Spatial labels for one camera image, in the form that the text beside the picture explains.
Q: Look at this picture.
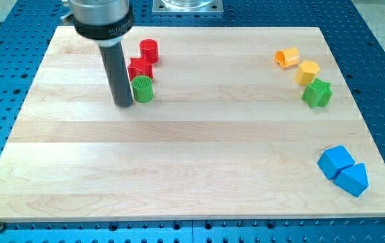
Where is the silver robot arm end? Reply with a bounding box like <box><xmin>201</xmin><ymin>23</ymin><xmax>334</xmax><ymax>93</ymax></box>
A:
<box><xmin>63</xmin><ymin>0</ymin><xmax>134</xmax><ymax>47</ymax></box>

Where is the green star block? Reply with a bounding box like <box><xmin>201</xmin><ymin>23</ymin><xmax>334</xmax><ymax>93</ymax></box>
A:
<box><xmin>301</xmin><ymin>78</ymin><xmax>332</xmax><ymax>108</ymax></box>

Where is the blue triangle block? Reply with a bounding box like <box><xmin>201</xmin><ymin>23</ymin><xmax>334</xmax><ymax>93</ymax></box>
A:
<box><xmin>333</xmin><ymin>163</ymin><xmax>369</xmax><ymax>197</ymax></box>

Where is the yellow hexagon block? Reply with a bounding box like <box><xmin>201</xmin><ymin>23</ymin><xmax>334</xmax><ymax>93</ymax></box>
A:
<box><xmin>295</xmin><ymin>60</ymin><xmax>320</xmax><ymax>86</ymax></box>

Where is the red star block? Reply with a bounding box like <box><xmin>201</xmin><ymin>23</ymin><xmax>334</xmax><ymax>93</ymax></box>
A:
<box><xmin>127</xmin><ymin>57</ymin><xmax>153</xmax><ymax>82</ymax></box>

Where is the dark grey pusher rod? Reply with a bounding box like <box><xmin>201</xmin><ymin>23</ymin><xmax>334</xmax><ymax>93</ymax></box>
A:
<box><xmin>99</xmin><ymin>43</ymin><xmax>133</xmax><ymax>107</ymax></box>

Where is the red cylinder block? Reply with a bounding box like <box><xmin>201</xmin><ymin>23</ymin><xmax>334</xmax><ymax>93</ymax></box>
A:
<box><xmin>139</xmin><ymin>39</ymin><xmax>159</xmax><ymax>63</ymax></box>

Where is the light wooden board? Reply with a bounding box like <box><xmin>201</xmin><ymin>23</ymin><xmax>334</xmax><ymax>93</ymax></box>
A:
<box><xmin>0</xmin><ymin>26</ymin><xmax>385</xmax><ymax>222</ymax></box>

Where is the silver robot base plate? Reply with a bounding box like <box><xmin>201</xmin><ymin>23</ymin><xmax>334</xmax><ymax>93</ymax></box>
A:
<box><xmin>152</xmin><ymin>0</ymin><xmax>224</xmax><ymax>14</ymax></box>

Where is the green cylinder block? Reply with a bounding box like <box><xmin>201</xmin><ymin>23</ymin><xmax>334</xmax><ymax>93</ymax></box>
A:
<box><xmin>131</xmin><ymin>75</ymin><xmax>154</xmax><ymax>103</ymax></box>

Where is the left board clamp screw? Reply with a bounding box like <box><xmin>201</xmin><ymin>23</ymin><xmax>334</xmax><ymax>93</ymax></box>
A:
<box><xmin>0</xmin><ymin>222</ymin><xmax>6</xmax><ymax>233</ymax></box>

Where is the blue cube block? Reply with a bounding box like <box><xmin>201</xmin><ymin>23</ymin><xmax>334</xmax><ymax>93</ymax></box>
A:
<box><xmin>317</xmin><ymin>145</ymin><xmax>355</xmax><ymax>180</ymax></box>

